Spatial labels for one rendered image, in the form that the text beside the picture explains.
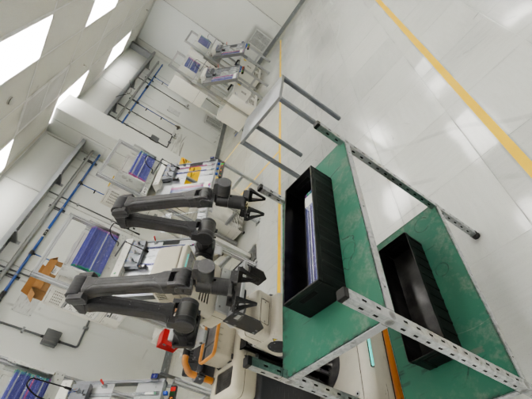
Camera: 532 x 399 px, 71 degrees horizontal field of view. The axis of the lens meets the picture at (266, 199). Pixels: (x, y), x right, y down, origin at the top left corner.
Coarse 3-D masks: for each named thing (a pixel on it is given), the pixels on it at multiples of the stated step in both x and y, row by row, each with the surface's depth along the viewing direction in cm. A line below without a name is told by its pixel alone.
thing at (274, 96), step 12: (276, 84) 385; (288, 84) 388; (276, 96) 361; (312, 96) 398; (264, 108) 377; (324, 108) 403; (252, 120) 399; (312, 120) 368; (252, 132) 385; (264, 132) 433; (288, 144) 446; (264, 156) 405; (300, 156) 452; (288, 168) 418
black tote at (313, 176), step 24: (312, 168) 151; (288, 192) 161; (312, 192) 139; (288, 216) 150; (288, 240) 140; (336, 240) 128; (288, 264) 131; (336, 264) 119; (288, 288) 124; (312, 288) 112; (336, 288) 111; (312, 312) 120
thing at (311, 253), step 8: (312, 208) 147; (312, 216) 144; (312, 224) 141; (312, 232) 138; (312, 240) 136; (312, 248) 133; (312, 256) 130; (312, 264) 128; (312, 272) 125; (312, 280) 123
